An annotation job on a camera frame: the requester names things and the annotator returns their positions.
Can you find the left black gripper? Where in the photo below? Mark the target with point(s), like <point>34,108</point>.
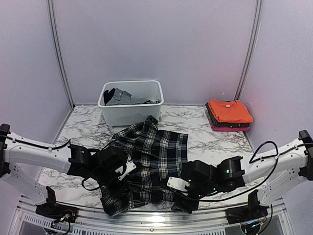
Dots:
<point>122,188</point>

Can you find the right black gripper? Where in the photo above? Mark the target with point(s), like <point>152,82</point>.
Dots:
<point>185,204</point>

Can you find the black white plaid shirt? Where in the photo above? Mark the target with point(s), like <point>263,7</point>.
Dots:
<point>160,154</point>

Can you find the orange t-shirt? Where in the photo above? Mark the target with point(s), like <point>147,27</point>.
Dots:
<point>237,113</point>

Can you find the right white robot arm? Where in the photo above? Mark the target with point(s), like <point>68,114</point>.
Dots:
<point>281,169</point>

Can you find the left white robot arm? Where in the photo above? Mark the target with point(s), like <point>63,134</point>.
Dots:
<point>68,158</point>

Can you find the white plastic laundry bin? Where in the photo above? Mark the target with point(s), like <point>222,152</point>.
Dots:
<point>128,114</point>

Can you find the folded pink garment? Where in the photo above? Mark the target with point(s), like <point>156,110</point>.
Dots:
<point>230,128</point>

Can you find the grey garment in bin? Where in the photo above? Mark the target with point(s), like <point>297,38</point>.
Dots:
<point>124,98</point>

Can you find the black garment in bin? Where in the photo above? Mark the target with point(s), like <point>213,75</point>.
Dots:
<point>108,95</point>

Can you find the folded dark striped shirt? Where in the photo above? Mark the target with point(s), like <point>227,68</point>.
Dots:
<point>214,121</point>

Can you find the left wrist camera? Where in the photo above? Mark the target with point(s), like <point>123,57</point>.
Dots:
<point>112,159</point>

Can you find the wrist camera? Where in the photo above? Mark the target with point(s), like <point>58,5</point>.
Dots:
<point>198,173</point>
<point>112,159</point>

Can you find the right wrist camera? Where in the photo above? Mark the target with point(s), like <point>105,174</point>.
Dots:
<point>198,173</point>

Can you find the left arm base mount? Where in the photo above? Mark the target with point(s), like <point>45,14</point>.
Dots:
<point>59,212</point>

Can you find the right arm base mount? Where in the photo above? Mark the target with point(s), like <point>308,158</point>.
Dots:
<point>245,214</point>

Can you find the aluminium front frame rail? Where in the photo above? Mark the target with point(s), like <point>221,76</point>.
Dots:
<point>93,221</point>

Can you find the left aluminium wall post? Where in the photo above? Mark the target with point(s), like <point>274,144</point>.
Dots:
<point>58,52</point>

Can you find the aluminium wall post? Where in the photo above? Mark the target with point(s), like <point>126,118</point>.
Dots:
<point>58,52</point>
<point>251,48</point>

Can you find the right aluminium wall post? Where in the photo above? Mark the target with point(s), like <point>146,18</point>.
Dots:
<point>251,48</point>

